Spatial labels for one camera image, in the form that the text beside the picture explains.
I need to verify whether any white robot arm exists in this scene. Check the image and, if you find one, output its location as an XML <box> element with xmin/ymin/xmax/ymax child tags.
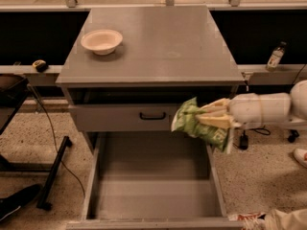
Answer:
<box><xmin>196</xmin><ymin>80</ymin><xmax>307</xmax><ymax>129</ymax></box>

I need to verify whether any green kettle chip bag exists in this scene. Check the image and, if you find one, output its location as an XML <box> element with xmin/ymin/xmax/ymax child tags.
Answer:
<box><xmin>171</xmin><ymin>98</ymin><xmax>234</xmax><ymax>154</ymax></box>

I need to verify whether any beige trouser leg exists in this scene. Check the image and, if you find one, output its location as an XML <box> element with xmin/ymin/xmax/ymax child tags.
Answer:
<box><xmin>265</xmin><ymin>209</ymin><xmax>307</xmax><ymax>230</ymax></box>

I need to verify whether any black stand left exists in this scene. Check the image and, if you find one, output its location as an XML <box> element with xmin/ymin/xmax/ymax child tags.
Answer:
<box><xmin>0</xmin><ymin>74</ymin><xmax>74</xmax><ymax>211</ymax></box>

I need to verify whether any black wheeled stand right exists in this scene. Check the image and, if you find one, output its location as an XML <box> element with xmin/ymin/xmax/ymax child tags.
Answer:
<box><xmin>288</xmin><ymin>129</ymin><xmax>299</xmax><ymax>143</ymax></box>

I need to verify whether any white red sneaker right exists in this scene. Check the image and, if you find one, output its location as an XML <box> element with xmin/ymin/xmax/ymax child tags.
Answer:
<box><xmin>294</xmin><ymin>149</ymin><xmax>307</xmax><ymax>168</ymax></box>

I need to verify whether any small clear bottle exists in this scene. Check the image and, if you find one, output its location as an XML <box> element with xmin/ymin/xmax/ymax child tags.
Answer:
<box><xmin>266</xmin><ymin>41</ymin><xmax>287</xmax><ymax>72</ymax></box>

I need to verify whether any black shoe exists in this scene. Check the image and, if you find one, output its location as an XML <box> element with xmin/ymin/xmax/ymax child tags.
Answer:
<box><xmin>0</xmin><ymin>184</ymin><xmax>41</xmax><ymax>221</ymax></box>

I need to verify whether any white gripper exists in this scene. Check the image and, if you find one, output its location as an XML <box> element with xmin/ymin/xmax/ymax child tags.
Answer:
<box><xmin>196</xmin><ymin>93</ymin><xmax>261</xmax><ymax>129</ymax></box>

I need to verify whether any black cable left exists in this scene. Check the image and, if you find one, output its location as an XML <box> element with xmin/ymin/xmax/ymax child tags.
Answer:
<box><xmin>28</xmin><ymin>83</ymin><xmax>86</xmax><ymax>198</ymax></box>

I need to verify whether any grey top drawer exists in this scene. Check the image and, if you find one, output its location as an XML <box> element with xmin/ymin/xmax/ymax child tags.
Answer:
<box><xmin>69</xmin><ymin>103</ymin><xmax>177</xmax><ymax>132</ymax></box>

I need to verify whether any grey drawer cabinet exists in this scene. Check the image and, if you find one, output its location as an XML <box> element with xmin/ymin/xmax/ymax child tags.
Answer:
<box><xmin>57</xmin><ymin>6</ymin><xmax>243</xmax><ymax>145</ymax></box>

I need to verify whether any white red sneaker bottom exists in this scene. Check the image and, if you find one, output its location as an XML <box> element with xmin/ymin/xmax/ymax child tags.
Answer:
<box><xmin>228</xmin><ymin>212</ymin><xmax>266</xmax><ymax>230</ymax></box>

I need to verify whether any white red sneaker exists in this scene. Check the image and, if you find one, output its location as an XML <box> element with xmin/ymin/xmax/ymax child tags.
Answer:
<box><xmin>228</xmin><ymin>212</ymin><xmax>266</xmax><ymax>230</ymax></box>
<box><xmin>294</xmin><ymin>149</ymin><xmax>307</xmax><ymax>168</ymax></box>

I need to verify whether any black drawer handle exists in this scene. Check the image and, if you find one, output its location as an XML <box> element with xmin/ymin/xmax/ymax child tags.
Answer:
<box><xmin>139</xmin><ymin>112</ymin><xmax>166</xmax><ymax>121</ymax></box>

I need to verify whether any yellow black tape measure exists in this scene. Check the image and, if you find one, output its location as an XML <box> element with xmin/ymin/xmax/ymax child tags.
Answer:
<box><xmin>33</xmin><ymin>59</ymin><xmax>49</xmax><ymax>73</ymax></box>

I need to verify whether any open grey middle drawer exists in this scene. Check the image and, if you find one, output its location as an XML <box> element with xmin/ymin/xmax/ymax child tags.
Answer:
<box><xmin>66</xmin><ymin>131</ymin><xmax>243</xmax><ymax>230</ymax></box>

